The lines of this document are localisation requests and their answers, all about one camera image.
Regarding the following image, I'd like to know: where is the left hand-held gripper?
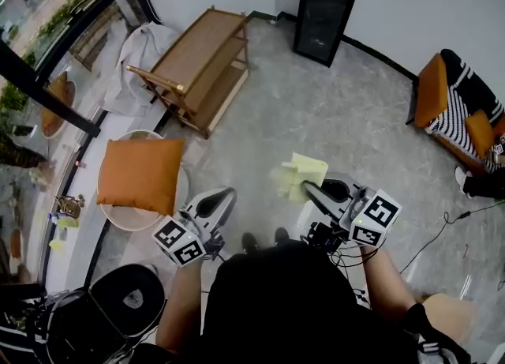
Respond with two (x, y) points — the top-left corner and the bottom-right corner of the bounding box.
(152, 187), (238, 267)

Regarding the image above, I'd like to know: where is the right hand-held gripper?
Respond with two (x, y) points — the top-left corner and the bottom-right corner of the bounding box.
(301, 172), (402, 246)

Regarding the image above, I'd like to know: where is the yellow cloth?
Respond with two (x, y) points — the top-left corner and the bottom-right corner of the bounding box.
(270, 152), (329, 204)

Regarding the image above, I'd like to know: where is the wooden serving cart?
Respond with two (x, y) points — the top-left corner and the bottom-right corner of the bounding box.
(125, 6), (252, 141)

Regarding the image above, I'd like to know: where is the person's left forearm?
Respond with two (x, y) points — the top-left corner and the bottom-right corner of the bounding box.
(155, 263), (206, 355)

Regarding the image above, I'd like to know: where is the person's right forearm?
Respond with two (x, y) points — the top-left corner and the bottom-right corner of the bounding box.
(361, 246), (425, 336)

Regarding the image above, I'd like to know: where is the black device with blue screen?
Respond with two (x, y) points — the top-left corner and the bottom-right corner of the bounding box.
(301, 220), (348, 255)

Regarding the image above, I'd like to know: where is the large orange cushion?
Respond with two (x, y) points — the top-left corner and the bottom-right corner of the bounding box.
(96, 137), (186, 217)

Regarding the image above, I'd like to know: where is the white round chair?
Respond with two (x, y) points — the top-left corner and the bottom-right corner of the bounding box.
(97, 129), (193, 233)

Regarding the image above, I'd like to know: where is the person's black shirt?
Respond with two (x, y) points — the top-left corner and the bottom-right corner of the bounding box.
(200, 242), (419, 364)

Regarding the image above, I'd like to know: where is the orange sofa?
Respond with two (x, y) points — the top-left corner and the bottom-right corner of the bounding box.
(406, 53), (505, 176)

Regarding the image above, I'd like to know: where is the black round chair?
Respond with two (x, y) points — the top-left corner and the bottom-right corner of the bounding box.
(45, 263), (166, 364)

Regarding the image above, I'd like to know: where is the brown bag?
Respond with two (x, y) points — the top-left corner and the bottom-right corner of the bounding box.
(54, 194), (86, 220)

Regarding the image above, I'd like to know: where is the small orange cushion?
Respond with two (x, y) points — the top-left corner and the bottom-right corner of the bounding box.
(465, 109), (497, 158)

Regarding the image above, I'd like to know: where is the yellow-green bag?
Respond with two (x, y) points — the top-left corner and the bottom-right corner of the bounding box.
(49, 214), (80, 253)

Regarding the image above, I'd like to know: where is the grey fabric sheet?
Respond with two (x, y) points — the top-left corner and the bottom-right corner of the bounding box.
(103, 22), (182, 117)

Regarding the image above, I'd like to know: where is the black glass-door fridge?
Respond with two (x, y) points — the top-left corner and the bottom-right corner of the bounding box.
(292, 0), (370, 68)

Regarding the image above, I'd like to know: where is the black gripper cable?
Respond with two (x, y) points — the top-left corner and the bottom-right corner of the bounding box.
(331, 244), (372, 308)

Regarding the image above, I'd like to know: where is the black window frame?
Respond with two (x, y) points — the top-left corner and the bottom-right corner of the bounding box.
(0, 0), (163, 138)

